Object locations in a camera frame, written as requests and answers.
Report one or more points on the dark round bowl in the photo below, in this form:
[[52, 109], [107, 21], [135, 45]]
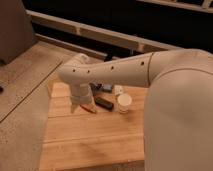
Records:
[[96, 88]]

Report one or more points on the grey cabinet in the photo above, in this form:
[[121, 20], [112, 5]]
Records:
[[16, 31]]

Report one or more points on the blue sponge block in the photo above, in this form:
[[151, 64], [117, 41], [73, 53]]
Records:
[[107, 88]]

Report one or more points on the black rectangular block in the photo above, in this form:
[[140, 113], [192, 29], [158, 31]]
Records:
[[104, 103]]

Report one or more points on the white remote control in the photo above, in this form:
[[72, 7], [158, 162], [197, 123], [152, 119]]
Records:
[[118, 90]]

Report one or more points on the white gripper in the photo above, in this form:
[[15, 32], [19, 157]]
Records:
[[80, 94]]

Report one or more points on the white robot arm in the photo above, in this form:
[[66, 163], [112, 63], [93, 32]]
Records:
[[178, 109]]

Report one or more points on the wooden cutting board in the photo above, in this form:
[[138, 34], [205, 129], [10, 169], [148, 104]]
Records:
[[77, 139]]

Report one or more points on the white paper cup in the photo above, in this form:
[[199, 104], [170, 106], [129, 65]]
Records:
[[124, 102]]

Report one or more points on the white window rail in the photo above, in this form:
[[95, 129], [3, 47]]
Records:
[[99, 34]]

